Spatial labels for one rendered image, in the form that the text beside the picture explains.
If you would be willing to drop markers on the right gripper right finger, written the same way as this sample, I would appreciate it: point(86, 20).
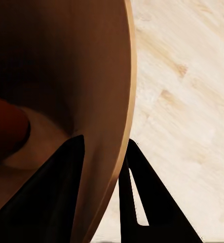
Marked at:
point(167, 222)

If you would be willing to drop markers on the trash can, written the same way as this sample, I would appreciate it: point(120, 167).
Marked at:
point(72, 66)

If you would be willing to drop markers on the can of soda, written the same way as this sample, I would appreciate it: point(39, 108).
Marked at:
point(14, 125)

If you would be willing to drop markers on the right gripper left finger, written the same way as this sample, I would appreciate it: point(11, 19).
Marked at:
point(42, 210)

